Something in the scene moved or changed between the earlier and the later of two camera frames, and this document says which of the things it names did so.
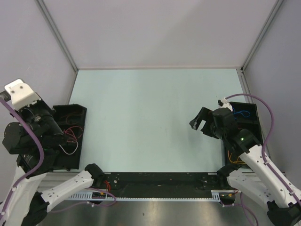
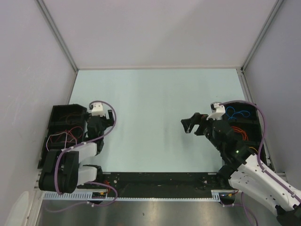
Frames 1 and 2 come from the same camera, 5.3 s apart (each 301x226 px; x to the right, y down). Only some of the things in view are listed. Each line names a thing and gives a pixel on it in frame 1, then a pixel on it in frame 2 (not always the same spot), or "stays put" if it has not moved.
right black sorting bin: (248, 135) stays put
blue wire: (240, 112) → (226, 113)
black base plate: (160, 184) stays put
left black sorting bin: (71, 119) stays put
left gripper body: (40, 111) → (105, 123)
